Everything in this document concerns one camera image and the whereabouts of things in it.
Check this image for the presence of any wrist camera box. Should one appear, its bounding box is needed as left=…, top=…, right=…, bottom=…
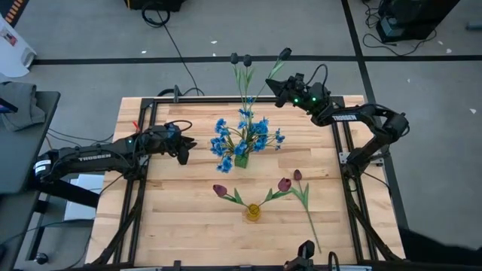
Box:
left=289, top=73, right=306, bottom=91
left=161, top=123, right=180, bottom=139

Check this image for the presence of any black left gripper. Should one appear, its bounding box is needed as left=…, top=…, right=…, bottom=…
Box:
left=141, top=127, right=198, bottom=166

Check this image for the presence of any white box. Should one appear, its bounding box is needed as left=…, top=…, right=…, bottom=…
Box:
left=63, top=173, right=105, bottom=221

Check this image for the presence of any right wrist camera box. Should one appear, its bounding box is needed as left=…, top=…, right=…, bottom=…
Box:
left=289, top=73, right=306, bottom=91

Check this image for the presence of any black floor cable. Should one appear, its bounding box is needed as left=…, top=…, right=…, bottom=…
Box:
left=141, top=2, right=206, bottom=97

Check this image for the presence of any black equipment case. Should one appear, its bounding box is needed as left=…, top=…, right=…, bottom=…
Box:
left=376, top=0, right=460, bottom=43

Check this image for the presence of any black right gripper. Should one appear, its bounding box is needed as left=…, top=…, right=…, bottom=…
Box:
left=265, top=78, right=334, bottom=120

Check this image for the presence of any black desk beam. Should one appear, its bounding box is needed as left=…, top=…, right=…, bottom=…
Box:
left=26, top=176, right=101, bottom=209

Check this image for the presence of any black aluminium table frame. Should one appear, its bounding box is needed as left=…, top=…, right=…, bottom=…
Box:
left=86, top=96, right=406, bottom=271

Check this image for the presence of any person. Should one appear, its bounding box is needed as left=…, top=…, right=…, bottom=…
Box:
left=398, top=225, right=482, bottom=271

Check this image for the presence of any green square glass vase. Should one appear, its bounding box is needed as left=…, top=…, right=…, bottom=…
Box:
left=233, top=152, right=251, bottom=169

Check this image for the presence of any dark tulip stem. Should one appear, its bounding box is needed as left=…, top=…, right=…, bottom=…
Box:
left=258, top=177, right=293, bottom=208

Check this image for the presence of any dark side desk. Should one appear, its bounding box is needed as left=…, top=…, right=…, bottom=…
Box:
left=0, top=90, right=61, bottom=195

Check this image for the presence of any yellow ribbed glass vase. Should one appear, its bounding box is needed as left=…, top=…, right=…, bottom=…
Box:
left=244, top=202, right=262, bottom=222

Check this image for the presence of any black equipment base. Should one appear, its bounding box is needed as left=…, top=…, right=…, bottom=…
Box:
left=124, top=0, right=188, bottom=12

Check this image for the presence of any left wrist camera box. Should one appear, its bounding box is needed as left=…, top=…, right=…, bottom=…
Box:
left=161, top=123, right=180, bottom=139

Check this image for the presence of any red artificial tulip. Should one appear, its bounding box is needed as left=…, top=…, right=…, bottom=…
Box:
left=212, top=183, right=252, bottom=208
left=288, top=169, right=323, bottom=254

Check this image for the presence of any grey cloth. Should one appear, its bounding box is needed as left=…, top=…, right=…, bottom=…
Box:
left=0, top=81, right=46, bottom=132

